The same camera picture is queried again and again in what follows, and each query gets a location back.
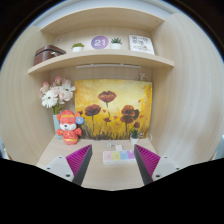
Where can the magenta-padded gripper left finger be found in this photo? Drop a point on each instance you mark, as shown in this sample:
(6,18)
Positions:
(78,163)

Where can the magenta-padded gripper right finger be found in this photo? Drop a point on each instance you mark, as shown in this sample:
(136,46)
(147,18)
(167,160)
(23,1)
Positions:
(148,161)

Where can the red plush doll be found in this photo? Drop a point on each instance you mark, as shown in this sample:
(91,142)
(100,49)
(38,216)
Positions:
(69,130)

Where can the light blue vase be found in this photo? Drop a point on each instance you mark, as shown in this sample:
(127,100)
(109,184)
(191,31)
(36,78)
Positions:
(56,125)

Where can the wooden shelf unit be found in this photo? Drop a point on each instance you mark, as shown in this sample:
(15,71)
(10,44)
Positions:
(100,58)

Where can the wall socket plate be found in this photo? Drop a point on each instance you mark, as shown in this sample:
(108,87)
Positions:
(141,134)

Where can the small succulent in white pot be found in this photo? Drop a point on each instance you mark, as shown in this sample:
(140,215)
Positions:
(134,139)

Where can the white and pink flower bouquet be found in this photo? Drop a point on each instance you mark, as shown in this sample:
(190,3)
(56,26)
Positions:
(56,95)

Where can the white pastel-socket power strip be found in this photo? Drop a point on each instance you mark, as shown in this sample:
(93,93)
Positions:
(116,156)

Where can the yellow poppy flower painting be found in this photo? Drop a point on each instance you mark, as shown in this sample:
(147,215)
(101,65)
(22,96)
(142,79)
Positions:
(113,100)

